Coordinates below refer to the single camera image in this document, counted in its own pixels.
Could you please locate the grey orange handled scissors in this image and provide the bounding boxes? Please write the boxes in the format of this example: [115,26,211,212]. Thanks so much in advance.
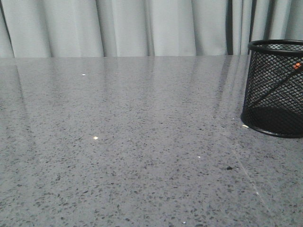
[252,62,303,105]

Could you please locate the black mesh pen bucket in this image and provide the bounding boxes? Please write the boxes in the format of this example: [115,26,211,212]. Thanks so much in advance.
[241,40,303,138]

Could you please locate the grey pleated curtain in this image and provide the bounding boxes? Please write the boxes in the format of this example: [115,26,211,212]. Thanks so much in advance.
[0,0,303,58]

